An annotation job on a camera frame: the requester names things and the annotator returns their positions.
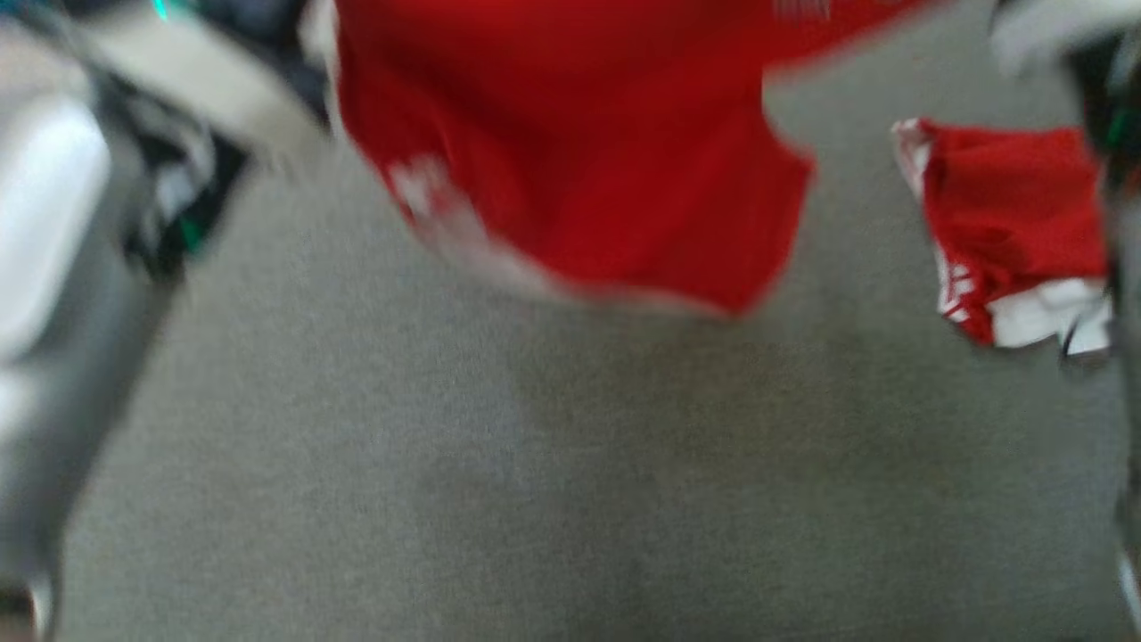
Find left gripper white-banded body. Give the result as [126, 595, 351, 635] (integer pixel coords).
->
[71, 0, 332, 269]

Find right gripper white-banded body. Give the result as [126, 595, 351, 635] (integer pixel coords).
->
[989, 0, 1141, 180]

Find red basketball jersey white sleeves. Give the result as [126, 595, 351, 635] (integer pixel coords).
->
[891, 118, 1114, 357]

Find red basketball shorts white stripe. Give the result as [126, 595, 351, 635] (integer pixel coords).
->
[328, 0, 930, 319]

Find large grey sofa seat cushion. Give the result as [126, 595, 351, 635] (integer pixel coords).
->
[53, 0, 1141, 642]

